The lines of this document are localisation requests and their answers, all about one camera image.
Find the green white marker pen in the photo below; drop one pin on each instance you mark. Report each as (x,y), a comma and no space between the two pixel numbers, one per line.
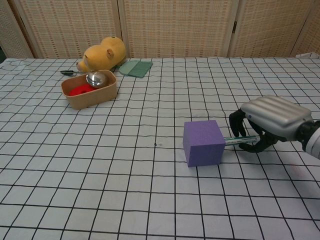
(240,140)

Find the tan rounded box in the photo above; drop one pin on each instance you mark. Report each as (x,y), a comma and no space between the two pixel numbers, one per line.
(92,100)

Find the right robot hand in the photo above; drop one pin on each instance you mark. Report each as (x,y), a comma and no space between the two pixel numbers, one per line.
(275,112)

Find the purple foam cube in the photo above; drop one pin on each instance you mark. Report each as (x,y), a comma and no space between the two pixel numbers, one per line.
(202,145)

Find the metal screen hinge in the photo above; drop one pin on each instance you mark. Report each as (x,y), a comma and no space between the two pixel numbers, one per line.
(235,26)

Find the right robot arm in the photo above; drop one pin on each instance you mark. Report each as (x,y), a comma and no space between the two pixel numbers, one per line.
(313,140)

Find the yellow plush toy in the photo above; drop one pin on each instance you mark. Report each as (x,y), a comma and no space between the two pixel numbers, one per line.
(100,57)

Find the woven folding screen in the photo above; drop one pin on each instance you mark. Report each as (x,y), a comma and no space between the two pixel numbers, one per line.
(175,25)

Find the checkered white tablecloth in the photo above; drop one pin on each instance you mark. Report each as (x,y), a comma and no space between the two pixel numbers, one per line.
(125,187)

